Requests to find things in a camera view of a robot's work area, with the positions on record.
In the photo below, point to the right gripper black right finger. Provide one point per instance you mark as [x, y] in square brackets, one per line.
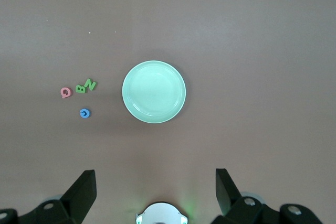
[228, 195]

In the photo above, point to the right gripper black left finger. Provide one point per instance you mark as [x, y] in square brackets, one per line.
[76, 197]

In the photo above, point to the blue foam letter C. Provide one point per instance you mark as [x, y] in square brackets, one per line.
[81, 113]

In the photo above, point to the pink foam letter Q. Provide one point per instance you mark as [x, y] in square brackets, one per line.
[62, 92]

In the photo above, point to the green foam letter B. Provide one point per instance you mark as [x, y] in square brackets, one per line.
[78, 89]

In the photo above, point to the green foam letter N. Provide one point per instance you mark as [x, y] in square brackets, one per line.
[90, 84]

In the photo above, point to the light green plate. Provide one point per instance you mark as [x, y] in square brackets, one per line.
[154, 92]

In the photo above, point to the brown table cover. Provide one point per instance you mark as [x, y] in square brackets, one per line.
[236, 51]

